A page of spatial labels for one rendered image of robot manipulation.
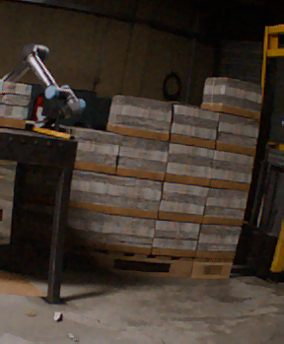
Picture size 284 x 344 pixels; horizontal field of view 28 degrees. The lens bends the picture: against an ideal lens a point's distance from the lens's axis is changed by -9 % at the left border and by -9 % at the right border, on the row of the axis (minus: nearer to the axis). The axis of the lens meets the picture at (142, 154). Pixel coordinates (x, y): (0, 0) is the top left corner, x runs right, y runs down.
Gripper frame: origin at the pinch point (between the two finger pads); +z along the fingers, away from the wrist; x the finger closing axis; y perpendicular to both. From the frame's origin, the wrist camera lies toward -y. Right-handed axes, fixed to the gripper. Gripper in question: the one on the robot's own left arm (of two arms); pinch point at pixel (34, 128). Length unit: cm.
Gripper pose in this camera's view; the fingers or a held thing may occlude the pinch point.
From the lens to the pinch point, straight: 335.9
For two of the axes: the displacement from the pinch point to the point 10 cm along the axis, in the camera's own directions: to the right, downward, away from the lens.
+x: 3.2, -5.1, -8.0
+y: -5.5, -7.9, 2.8
